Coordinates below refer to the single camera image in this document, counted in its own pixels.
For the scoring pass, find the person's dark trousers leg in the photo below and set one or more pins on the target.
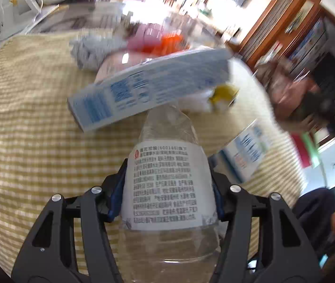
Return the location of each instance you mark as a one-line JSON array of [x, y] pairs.
[[315, 218]]

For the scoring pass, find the grey plastic bag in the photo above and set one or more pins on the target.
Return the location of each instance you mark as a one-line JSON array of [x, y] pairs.
[[90, 51]]

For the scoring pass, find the patterned table cover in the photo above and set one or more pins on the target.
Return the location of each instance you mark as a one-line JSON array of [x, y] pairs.
[[76, 17]]

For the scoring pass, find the clear plastic bottle white label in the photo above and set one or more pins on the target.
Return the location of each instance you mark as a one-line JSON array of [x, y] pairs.
[[161, 182]]

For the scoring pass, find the wooden lattice partition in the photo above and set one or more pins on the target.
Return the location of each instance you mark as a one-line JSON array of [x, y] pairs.
[[276, 20]]

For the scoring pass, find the yellow checkered cloth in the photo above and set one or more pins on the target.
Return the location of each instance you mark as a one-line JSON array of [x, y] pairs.
[[31, 123]]

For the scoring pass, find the yellow white crumpled wrapper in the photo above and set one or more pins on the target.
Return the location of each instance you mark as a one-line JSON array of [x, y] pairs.
[[223, 94]]

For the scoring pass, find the short blue white carton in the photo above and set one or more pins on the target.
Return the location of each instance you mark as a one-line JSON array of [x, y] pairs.
[[244, 150]]

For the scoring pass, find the orange plastic bag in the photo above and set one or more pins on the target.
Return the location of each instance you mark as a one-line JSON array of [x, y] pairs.
[[172, 41]]

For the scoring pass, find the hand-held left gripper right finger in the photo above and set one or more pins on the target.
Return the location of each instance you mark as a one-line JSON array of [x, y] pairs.
[[217, 196]]

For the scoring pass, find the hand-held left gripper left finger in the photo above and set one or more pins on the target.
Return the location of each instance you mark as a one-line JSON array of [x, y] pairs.
[[116, 194]]

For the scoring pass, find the long blue white carton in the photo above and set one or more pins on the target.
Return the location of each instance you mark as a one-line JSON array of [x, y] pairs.
[[132, 94]]

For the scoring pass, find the white desk lamp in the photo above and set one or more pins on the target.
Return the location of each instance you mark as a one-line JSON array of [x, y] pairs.
[[8, 8]]

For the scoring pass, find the pink plastic mailer bag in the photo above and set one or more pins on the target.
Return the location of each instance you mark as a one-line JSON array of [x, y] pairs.
[[141, 37]]

